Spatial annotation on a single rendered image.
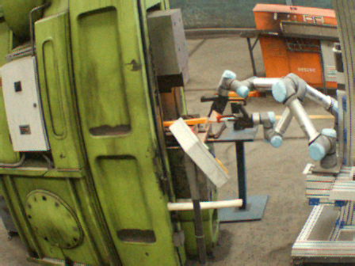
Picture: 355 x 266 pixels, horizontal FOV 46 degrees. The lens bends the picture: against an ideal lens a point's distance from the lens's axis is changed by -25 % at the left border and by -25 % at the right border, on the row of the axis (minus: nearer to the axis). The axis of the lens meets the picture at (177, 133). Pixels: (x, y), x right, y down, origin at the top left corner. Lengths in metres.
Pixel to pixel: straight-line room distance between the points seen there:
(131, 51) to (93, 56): 0.26
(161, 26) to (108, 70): 0.40
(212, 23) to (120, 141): 8.11
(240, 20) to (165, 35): 7.85
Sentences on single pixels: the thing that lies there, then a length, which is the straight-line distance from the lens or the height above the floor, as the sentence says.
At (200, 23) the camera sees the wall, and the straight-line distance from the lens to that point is 10.95.
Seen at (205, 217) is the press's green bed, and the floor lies 0.39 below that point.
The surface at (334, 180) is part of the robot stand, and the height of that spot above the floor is 0.74.
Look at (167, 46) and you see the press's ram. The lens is 2.98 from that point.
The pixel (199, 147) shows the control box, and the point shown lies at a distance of 2.54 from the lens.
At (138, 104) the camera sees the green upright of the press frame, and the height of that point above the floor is 1.29.
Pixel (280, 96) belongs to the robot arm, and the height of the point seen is 1.27.
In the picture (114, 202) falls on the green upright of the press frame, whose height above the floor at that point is 0.65.
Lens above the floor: 2.18
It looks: 22 degrees down
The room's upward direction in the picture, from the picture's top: 9 degrees counter-clockwise
